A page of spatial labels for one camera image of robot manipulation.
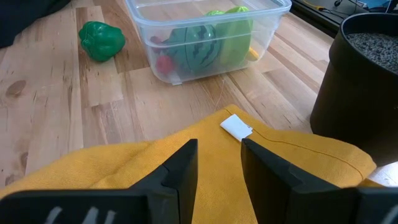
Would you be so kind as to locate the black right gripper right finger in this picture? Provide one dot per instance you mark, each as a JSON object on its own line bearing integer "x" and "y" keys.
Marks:
{"x": 273, "y": 193}

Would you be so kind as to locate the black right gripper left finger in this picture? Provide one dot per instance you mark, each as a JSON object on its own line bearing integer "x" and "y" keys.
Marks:
{"x": 174, "y": 186}

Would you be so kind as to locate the red strawberry toy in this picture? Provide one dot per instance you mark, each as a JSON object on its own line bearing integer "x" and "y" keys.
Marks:
{"x": 164, "y": 64}

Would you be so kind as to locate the striped green watermelon toy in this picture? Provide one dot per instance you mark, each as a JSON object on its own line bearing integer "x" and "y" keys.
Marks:
{"x": 196, "y": 49}

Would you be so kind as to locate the small yellow produce toy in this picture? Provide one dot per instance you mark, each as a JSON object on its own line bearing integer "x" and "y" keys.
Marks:
{"x": 253, "y": 54}

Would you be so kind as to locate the dark red cherry toy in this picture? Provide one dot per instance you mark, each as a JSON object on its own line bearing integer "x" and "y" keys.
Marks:
{"x": 155, "y": 40}

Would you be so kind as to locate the lime green fruit toy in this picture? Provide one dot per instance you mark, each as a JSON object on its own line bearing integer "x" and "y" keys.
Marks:
{"x": 234, "y": 37}

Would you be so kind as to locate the light green cabbage toy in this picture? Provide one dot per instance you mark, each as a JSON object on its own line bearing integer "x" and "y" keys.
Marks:
{"x": 214, "y": 13}

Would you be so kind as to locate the clear plastic tupperware container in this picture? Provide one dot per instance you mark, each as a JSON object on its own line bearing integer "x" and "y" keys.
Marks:
{"x": 264, "y": 34}

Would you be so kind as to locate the yellow cloth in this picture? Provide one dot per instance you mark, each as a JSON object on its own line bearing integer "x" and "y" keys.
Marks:
{"x": 217, "y": 168}

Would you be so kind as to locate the white cloth label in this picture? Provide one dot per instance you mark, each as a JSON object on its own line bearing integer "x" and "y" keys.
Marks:
{"x": 236, "y": 127}

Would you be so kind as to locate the leafy plant in black pot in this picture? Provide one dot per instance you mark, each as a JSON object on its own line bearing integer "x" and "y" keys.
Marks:
{"x": 351, "y": 99}

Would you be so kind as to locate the dark green bell pepper toy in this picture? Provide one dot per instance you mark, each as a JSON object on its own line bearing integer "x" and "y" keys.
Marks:
{"x": 101, "y": 40}

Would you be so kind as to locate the black cloth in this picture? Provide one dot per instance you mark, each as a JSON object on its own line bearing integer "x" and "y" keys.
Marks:
{"x": 18, "y": 15}

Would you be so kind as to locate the black metal table frame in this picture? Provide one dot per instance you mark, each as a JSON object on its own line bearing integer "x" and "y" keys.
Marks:
{"x": 311, "y": 15}

